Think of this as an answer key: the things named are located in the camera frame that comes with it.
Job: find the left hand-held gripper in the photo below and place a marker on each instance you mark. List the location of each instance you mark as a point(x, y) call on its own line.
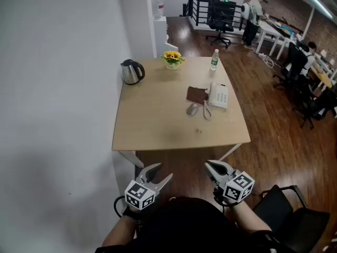
point(140, 195)

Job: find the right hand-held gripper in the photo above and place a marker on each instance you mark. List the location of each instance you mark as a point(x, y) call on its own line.
point(238, 187)

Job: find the person's left forearm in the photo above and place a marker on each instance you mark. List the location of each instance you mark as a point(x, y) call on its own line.
point(119, 231)

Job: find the person's right forearm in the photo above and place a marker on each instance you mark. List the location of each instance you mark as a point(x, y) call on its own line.
point(247, 217)

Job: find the white table leg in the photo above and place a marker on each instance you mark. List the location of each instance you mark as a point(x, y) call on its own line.
point(230, 151)
point(131, 158)

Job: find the black wristband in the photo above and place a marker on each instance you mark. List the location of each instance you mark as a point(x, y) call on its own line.
point(130, 213)

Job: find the person's black shirt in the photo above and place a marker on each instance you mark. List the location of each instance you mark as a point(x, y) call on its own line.
point(184, 228)

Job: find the grey computer mouse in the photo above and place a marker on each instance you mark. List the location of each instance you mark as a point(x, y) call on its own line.
point(192, 109)

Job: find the white desk telephone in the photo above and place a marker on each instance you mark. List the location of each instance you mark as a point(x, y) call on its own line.
point(219, 96)

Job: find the brown cloth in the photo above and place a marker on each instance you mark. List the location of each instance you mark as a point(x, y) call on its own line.
point(196, 95)

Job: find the black armchair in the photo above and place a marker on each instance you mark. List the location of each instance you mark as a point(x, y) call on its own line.
point(297, 220)

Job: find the steel electric kettle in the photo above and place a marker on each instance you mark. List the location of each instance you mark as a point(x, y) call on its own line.
point(130, 74)

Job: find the clear water bottle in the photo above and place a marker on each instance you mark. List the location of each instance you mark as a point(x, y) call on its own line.
point(214, 60)

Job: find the black office chair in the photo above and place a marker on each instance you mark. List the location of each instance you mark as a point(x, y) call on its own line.
point(308, 99)
point(219, 20)
point(295, 62)

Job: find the potted yellow sunflowers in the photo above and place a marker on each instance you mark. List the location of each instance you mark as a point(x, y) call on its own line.
point(172, 59)

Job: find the yellow round table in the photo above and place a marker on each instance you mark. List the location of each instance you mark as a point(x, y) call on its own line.
point(323, 79)

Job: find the white water dispenser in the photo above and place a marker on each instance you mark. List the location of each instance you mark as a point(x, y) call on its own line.
point(160, 35)

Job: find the white table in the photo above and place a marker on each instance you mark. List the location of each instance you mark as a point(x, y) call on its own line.
point(271, 31)

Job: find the black metal railing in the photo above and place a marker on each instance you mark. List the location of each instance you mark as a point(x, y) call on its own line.
point(200, 12)

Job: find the white backpack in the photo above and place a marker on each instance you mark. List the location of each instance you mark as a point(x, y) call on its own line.
point(245, 10)

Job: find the large water jug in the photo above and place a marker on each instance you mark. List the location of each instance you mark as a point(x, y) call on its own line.
point(158, 5)

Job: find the long ceiling light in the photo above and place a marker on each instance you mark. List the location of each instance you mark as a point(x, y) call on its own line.
point(319, 5)

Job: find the white post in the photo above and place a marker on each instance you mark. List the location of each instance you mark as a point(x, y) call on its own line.
point(308, 22)

